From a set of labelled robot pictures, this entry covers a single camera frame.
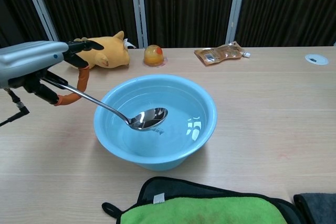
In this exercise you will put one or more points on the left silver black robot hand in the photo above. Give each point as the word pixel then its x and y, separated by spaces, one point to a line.
pixel 29 61

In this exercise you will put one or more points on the light blue plastic basin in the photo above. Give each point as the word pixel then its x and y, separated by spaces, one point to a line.
pixel 157 145

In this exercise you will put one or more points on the dark pleated curtain panel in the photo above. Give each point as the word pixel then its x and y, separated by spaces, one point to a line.
pixel 288 9
pixel 189 9
pixel 89 3
pixel 15 9

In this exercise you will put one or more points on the yellow plush toy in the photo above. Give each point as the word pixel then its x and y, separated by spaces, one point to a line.
pixel 113 53

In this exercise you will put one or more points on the orange jelly cup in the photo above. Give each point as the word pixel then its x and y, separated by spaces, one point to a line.
pixel 153 56

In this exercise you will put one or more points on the orange spouted snack pouch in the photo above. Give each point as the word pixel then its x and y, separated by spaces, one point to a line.
pixel 218 54

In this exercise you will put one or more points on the green towel with black trim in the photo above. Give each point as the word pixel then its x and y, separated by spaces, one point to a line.
pixel 199 211

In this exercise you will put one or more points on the dark grey cloth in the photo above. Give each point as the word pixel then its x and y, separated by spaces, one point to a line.
pixel 319 207

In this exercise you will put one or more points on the white metal frame post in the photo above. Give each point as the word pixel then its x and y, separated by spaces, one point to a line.
pixel 236 6
pixel 139 9
pixel 42 6

